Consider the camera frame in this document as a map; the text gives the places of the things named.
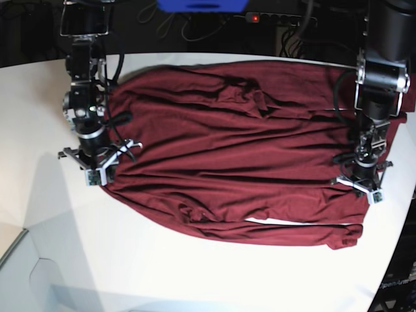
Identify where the dark red t-shirt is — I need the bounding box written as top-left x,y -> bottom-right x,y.
102,60 -> 416,251

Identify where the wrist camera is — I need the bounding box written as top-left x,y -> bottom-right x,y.
84,168 -> 107,187
367,189 -> 384,205

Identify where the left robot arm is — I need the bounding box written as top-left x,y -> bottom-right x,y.
331,1 -> 415,204

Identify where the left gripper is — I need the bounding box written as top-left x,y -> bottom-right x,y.
330,159 -> 393,198

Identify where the black power strip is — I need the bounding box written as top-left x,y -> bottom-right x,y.
244,12 -> 304,26

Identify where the blue box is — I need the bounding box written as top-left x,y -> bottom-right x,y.
157,0 -> 248,13

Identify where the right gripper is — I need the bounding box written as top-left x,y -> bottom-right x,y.
57,139 -> 143,184

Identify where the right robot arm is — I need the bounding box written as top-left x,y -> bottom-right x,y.
58,1 -> 141,187

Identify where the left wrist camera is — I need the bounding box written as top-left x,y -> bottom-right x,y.
367,189 -> 384,205

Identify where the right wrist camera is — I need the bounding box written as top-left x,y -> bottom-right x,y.
84,168 -> 107,187

